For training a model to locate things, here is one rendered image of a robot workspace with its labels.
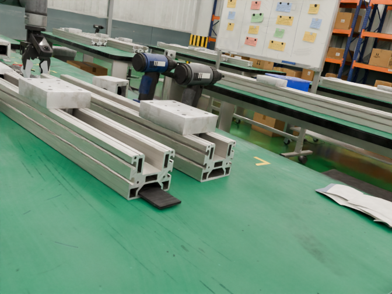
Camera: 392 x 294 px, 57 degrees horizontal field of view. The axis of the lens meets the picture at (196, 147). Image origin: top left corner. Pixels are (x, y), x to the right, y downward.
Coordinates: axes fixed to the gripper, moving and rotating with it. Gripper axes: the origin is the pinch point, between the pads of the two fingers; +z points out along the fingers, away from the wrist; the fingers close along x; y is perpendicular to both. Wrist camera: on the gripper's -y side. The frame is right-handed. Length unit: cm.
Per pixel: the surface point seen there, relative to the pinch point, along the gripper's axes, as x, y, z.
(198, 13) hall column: -607, 528, -85
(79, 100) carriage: 16, -62, -7
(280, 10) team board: -275, 80, -67
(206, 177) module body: 2, -94, 3
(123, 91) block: -21.8, -26.6, -2.2
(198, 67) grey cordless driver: -16, -69, -18
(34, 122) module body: 23, -55, 0
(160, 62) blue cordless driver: -18, -50, -16
